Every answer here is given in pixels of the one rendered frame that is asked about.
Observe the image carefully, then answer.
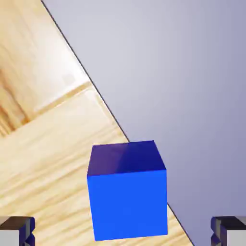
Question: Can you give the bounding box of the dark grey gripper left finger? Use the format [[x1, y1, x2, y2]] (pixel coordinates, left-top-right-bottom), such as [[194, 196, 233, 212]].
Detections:
[[0, 216, 36, 246]]

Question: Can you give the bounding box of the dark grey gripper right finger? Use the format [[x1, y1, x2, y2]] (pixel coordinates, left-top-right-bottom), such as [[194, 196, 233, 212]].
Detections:
[[210, 216, 246, 246]]

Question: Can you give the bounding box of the small blue cube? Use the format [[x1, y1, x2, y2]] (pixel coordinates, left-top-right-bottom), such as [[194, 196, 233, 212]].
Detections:
[[86, 140, 169, 242]]

